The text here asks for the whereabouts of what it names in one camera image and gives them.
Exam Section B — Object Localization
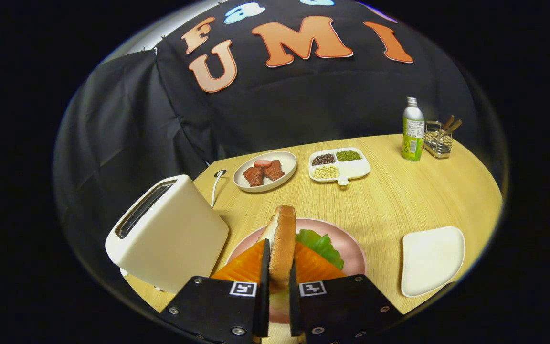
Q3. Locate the white bread slice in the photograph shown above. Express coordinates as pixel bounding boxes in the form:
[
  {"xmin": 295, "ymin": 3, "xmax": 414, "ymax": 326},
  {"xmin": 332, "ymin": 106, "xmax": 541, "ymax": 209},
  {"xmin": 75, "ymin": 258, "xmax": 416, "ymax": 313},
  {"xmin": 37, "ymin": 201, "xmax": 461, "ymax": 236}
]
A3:
[{"xmin": 258, "ymin": 205, "xmax": 297, "ymax": 290}]

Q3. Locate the white toaster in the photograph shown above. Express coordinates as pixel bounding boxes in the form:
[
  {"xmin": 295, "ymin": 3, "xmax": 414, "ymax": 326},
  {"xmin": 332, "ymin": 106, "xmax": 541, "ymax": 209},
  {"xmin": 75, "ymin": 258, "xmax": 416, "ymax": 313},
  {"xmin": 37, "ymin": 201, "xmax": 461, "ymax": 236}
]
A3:
[{"xmin": 105, "ymin": 174, "xmax": 229, "ymax": 294}]

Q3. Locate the pink round plate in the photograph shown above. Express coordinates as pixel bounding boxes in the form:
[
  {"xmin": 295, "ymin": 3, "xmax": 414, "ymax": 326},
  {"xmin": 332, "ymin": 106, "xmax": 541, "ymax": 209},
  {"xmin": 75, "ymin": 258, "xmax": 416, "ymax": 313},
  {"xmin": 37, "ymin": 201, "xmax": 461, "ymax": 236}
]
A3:
[{"xmin": 226, "ymin": 218, "xmax": 367, "ymax": 324}]

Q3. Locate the white divided dish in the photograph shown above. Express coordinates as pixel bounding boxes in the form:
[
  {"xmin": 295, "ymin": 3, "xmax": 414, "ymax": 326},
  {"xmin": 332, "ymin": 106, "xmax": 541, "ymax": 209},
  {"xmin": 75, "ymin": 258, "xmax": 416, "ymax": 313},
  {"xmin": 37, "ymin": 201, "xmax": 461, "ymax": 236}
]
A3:
[{"xmin": 308, "ymin": 147, "xmax": 371, "ymax": 186}]

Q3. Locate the pile of yellow beans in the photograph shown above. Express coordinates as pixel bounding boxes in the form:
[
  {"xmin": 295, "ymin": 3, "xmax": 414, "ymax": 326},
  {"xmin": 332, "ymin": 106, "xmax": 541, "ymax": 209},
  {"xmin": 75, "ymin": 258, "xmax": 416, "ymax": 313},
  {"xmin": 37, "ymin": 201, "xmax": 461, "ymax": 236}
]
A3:
[{"xmin": 312, "ymin": 165, "xmax": 339, "ymax": 180}]

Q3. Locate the white square plate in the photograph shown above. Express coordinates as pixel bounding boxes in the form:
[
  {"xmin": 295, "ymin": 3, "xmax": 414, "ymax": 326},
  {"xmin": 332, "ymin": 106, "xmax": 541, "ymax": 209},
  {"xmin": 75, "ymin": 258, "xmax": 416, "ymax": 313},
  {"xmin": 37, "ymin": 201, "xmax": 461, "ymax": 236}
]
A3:
[{"xmin": 401, "ymin": 226, "xmax": 465, "ymax": 298}]

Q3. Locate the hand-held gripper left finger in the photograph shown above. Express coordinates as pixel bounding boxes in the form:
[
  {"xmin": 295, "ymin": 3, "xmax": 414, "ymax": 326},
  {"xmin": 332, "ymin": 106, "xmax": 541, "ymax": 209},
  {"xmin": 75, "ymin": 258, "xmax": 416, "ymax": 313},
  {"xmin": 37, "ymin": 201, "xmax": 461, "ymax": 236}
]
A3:
[{"xmin": 158, "ymin": 239, "xmax": 271, "ymax": 344}]

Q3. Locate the red-brown meat piece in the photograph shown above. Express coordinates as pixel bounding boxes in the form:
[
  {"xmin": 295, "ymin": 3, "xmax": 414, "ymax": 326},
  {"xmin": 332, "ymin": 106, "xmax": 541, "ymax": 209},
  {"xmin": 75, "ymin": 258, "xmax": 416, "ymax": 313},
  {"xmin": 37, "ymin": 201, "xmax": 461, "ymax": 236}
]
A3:
[
  {"xmin": 263, "ymin": 160, "xmax": 285, "ymax": 181},
  {"xmin": 243, "ymin": 165, "xmax": 265, "ymax": 187}
]

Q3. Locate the metal wire utensil holder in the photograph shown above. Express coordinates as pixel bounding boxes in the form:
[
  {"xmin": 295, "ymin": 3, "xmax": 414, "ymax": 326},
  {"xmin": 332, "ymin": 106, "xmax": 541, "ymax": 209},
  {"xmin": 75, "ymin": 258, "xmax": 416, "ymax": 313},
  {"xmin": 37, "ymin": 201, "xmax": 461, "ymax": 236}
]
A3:
[{"xmin": 423, "ymin": 121, "xmax": 454, "ymax": 159}]

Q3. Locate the beige round plate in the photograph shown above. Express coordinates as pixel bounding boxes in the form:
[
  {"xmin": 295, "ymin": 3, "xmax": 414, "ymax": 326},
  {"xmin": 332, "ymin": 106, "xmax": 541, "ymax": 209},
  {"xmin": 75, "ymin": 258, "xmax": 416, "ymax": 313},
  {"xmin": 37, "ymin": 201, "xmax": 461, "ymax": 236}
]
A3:
[{"xmin": 233, "ymin": 151, "xmax": 297, "ymax": 193}]

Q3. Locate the white toaster cable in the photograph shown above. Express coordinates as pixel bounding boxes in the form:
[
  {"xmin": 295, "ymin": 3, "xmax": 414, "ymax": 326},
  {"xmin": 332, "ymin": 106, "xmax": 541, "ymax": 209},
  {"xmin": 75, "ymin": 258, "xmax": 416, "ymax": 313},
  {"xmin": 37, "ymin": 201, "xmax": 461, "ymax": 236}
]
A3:
[{"xmin": 211, "ymin": 170, "xmax": 227, "ymax": 208}]

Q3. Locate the green lettuce leaf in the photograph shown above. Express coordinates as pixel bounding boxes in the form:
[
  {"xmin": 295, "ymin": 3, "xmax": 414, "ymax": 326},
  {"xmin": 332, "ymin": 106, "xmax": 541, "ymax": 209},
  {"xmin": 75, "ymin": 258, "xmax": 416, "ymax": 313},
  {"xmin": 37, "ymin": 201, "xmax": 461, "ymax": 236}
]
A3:
[{"xmin": 296, "ymin": 229, "xmax": 345, "ymax": 270}]

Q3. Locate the silver bottle with green label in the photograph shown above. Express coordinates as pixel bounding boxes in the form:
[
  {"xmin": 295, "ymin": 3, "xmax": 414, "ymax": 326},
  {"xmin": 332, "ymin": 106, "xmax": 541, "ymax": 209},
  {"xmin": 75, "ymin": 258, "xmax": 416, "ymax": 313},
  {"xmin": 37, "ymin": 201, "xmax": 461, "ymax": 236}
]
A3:
[{"xmin": 402, "ymin": 97, "xmax": 425, "ymax": 162}]

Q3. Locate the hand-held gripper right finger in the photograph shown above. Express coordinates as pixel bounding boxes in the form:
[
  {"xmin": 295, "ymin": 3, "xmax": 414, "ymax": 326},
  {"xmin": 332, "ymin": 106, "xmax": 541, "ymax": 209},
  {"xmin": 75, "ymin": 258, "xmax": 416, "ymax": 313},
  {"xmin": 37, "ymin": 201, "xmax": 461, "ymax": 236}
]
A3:
[{"xmin": 288, "ymin": 241, "xmax": 404, "ymax": 344}]

